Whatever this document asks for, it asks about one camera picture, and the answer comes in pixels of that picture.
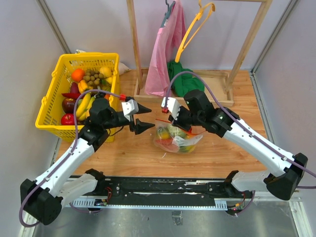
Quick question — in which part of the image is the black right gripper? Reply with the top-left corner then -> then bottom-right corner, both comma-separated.
168,105 -> 203,132

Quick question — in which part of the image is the clear zip top bag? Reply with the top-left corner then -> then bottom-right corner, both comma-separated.
154,119 -> 205,147

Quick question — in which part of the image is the green orange mango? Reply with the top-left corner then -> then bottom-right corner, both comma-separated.
178,145 -> 196,154

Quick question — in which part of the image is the green cabbage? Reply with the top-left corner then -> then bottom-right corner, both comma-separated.
167,124 -> 187,139

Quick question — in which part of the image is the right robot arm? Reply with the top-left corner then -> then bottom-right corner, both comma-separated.
161,90 -> 308,200

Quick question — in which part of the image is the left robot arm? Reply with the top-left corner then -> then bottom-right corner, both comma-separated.
19,98 -> 154,227

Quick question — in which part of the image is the green cloth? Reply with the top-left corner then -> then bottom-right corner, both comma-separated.
167,61 -> 205,97

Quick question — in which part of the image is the wooden clothes rack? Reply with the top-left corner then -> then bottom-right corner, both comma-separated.
126,0 -> 274,108

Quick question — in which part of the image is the yellow lemon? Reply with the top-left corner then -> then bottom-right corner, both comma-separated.
99,67 -> 113,78

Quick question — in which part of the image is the yellow banana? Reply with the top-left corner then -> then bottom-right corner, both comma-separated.
76,93 -> 95,121

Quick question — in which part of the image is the brown longan bunch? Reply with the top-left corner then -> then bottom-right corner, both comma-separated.
83,69 -> 106,86

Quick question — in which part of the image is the yellow plastic basket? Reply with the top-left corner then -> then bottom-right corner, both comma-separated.
35,52 -> 120,142

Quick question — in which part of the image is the red chili pepper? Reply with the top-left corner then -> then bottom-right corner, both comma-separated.
62,93 -> 81,100

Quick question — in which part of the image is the purple eggplant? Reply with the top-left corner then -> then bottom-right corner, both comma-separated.
70,82 -> 80,95

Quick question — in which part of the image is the bright red apple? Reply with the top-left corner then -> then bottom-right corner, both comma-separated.
61,114 -> 75,125

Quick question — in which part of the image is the dark red apple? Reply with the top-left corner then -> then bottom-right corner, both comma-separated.
62,98 -> 76,114

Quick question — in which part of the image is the orange fruit top left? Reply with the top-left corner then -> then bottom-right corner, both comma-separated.
71,68 -> 85,82

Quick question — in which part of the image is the pink shirt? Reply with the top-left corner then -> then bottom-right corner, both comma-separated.
145,0 -> 186,96

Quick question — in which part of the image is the yellow clothes hanger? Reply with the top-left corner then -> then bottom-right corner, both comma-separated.
174,0 -> 216,63

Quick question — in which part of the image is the grey clothes hanger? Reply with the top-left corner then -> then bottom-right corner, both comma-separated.
160,0 -> 176,28

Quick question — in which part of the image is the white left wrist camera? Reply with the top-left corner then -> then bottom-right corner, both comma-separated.
119,94 -> 139,121

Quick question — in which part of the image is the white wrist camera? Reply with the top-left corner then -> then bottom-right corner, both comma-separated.
161,97 -> 181,120
119,94 -> 139,121

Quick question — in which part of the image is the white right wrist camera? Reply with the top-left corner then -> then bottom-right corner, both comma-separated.
161,97 -> 181,120

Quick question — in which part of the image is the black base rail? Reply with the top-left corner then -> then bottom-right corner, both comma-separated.
73,176 -> 252,211

